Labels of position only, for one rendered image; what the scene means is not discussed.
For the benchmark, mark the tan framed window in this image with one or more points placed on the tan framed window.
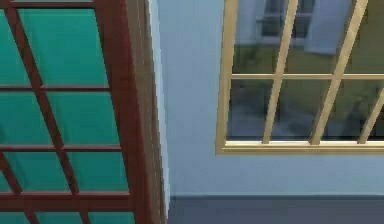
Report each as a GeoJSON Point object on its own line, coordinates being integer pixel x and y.
{"type": "Point", "coordinates": [226, 100]}

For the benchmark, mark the red-brown door with green panes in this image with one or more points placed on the red-brown door with green panes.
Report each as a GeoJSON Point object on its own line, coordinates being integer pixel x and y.
{"type": "Point", "coordinates": [126, 100]}

